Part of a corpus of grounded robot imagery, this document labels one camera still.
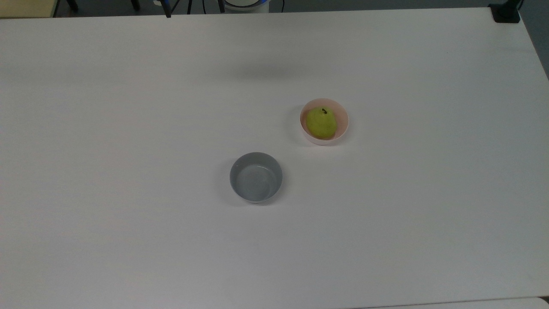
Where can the green pear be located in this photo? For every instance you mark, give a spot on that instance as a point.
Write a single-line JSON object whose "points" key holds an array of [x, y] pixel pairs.
{"points": [[321, 125]]}

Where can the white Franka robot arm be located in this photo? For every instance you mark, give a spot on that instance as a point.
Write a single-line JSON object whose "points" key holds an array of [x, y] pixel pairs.
{"points": [[246, 4]]}

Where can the grey bowl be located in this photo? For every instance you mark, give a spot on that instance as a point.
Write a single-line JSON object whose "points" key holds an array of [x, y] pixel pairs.
{"points": [[256, 178]]}

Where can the pink bowl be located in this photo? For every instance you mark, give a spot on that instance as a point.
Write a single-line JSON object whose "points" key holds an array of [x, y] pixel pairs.
{"points": [[342, 115]]}

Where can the black furniture leg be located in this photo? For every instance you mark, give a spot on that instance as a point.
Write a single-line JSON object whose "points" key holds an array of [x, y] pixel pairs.
{"points": [[136, 4], [189, 5], [73, 4], [221, 5]]}

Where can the black stand with blue clip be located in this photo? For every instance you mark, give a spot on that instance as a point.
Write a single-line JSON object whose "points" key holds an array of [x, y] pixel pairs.
{"points": [[167, 9]]}

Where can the yellow wooden table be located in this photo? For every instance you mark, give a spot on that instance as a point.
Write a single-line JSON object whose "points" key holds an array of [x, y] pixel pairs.
{"points": [[25, 7]]}

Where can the black table clamp mount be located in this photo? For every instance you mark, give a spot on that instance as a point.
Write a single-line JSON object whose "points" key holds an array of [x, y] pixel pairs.
{"points": [[505, 13]]}

